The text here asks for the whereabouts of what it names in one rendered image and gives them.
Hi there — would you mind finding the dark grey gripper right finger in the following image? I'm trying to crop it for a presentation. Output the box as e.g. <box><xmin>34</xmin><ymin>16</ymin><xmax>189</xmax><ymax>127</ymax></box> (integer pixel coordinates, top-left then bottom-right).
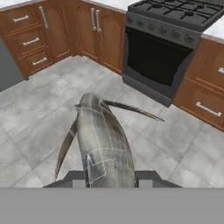
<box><xmin>134</xmin><ymin>170</ymin><xmax>182</xmax><ymax>188</ymax></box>

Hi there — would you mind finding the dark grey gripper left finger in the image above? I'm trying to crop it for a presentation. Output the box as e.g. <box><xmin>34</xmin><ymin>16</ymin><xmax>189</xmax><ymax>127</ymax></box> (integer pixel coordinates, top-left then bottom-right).
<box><xmin>43</xmin><ymin>170</ymin><xmax>88</xmax><ymax>188</ymax></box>

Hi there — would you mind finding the grey fish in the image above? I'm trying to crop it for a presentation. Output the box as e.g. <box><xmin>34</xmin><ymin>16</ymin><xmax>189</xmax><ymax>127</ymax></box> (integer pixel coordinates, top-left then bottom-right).
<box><xmin>52</xmin><ymin>92</ymin><xmax>165</xmax><ymax>188</ymax></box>

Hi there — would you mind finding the brown wooden drawer front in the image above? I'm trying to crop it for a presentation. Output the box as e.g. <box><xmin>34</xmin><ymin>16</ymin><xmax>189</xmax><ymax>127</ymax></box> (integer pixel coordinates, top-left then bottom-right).
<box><xmin>185</xmin><ymin>38</ymin><xmax>224</xmax><ymax>90</ymax></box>
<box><xmin>1</xmin><ymin>7</ymin><xmax>40</xmax><ymax>33</ymax></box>
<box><xmin>18</xmin><ymin>47</ymin><xmax>55</xmax><ymax>75</ymax></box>
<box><xmin>4</xmin><ymin>29</ymin><xmax>49</xmax><ymax>56</ymax></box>
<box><xmin>173</xmin><ymin>78</ymin><xmax>224</xmax><ymax>130</ymax></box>

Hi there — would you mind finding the black oven door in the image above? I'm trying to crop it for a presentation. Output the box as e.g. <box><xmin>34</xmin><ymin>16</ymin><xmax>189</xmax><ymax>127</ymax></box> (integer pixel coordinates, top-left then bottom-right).
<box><xmin>122</xmin><ymin>25</ymin><xmax>196</xmax><ymax>102</ymax></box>

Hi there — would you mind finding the dark grey appliance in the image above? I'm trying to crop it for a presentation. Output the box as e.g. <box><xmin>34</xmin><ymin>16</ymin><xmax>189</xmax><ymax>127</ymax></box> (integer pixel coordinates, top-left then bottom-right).
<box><xmin>0</xmin><ymin>37</ymin><xmax>25</xmax><ymax>93</ymax></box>

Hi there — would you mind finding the brown wooden cupboard door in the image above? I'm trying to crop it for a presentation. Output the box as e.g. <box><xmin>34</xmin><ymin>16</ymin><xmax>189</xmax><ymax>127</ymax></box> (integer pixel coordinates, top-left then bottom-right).
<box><xmin>37</xmin><ymin>0</ymin><xmax>73</xmax><ymax>63</ymax></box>
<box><xmin>73</xmin><ymin>2</ymin><xmax>98</xmax><ymax>61</ymax></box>
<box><xmin>95</xmin><ymin>5</ymin><xmax>127</xmax><ymax>74</ymax></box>

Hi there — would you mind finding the dark grey stove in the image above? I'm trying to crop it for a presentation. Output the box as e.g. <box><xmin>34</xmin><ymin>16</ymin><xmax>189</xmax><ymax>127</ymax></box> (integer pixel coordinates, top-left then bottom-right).
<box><xmin>122</xmin><ymin>0</ymin><xmax>224</xmax><ymax>109</ymax></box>

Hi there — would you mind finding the silver cupboard door handle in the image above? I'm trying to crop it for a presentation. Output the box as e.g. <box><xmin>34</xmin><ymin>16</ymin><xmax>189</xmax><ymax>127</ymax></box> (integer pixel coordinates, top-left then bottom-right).
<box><xmin>90</xmin><ymin>7</ymin><xmax>97</xmax><ymax>32</ymax></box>
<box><xmin>95</xmin><ymin>9</ymin><xmax>102</xmax><ymax>33</ymax></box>
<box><xmin>38</xmin><ymin>5</ymin><xmax>50</xmax><ymax>30</ymax></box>

